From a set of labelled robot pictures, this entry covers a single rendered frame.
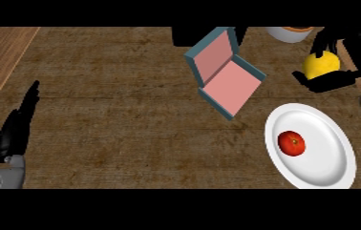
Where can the white oval plate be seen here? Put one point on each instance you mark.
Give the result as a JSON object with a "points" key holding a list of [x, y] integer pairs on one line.
{"points": [[325, 163]]}

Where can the teal and pink open box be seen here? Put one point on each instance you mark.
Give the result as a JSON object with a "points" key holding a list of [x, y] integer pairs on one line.
{"points": [[233, 87]]}

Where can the red tomato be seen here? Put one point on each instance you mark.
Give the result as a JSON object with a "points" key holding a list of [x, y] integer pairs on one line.
{"points": [[292, 143]]}

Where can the yellow lemon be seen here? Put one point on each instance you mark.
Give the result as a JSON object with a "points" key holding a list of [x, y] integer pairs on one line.
{"points": [[320, 65]]}

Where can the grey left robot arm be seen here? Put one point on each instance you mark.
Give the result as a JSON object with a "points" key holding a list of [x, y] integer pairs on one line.
{"points": [[11, 175]]}

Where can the white round pot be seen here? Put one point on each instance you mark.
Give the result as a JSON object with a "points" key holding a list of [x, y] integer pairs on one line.
{"points": [[289, 36]]}

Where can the pale wooden panel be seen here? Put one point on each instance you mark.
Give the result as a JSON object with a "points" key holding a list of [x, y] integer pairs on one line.
{"points": [[14, 49]]}

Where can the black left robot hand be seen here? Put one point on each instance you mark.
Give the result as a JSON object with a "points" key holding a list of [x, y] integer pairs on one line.
{"points": [[19, 125]]}

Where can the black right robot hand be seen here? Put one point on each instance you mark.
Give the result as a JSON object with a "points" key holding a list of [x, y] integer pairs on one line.
{"points": [[329, 81]]}

